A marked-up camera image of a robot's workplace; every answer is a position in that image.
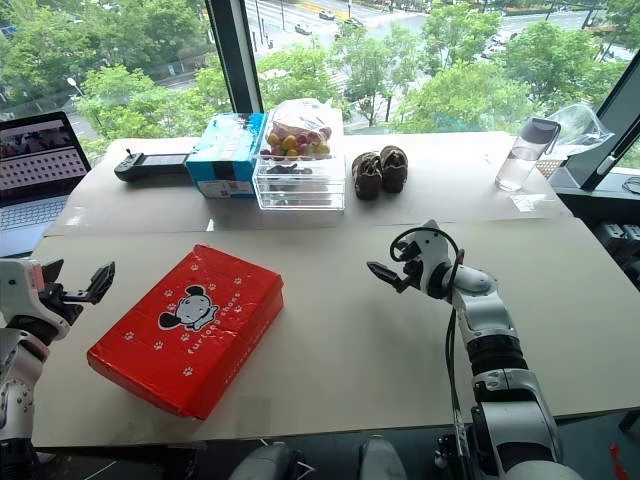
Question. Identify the clear water bottle grey lid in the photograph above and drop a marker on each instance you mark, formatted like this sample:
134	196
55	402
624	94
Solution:
520	160

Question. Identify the crumpled clear plastic bag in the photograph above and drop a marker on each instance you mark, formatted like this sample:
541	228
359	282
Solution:
582	125

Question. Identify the brown child shoe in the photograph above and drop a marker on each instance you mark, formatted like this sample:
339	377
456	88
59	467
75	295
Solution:
367	177
394	167

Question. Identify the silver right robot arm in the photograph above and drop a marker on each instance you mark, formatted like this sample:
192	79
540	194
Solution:
492	325

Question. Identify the clear plastic drawer organizer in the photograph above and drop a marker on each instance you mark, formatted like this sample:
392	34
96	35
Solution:
300	187

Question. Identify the plastic bag of toy fruit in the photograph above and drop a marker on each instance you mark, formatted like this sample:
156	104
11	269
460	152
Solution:
297	132

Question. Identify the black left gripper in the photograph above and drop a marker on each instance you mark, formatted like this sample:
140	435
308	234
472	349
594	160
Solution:
55	310

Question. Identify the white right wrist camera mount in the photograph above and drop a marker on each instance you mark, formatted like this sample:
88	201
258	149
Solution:
431	250

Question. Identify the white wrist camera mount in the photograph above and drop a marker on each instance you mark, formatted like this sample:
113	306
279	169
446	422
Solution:
15	282
431	250

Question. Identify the black window frame post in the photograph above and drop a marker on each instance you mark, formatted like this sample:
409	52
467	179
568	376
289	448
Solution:
237	55

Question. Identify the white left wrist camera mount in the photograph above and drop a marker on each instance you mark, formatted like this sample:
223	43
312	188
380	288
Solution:
15	282

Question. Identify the black slanted window frame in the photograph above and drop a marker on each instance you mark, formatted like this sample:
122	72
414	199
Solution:
615	120

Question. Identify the black handheld controller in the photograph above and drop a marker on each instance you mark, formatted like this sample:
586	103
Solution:
150	165

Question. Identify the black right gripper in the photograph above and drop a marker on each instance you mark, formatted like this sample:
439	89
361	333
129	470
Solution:
414	270

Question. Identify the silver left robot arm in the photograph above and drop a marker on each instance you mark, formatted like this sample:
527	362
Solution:
15	380

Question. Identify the black equipment case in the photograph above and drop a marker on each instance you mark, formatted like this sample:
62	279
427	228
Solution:
620	250

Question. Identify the blue cardboard box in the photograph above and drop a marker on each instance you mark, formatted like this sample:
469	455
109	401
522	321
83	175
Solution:
225	160

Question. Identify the red shoe box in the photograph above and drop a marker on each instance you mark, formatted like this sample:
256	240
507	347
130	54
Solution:
200	350

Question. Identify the grey rounded robot shape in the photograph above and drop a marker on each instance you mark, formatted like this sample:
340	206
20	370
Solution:
270	462
382	460

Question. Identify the silver open laptop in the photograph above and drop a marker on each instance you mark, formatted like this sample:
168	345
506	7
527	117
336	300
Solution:
35	170

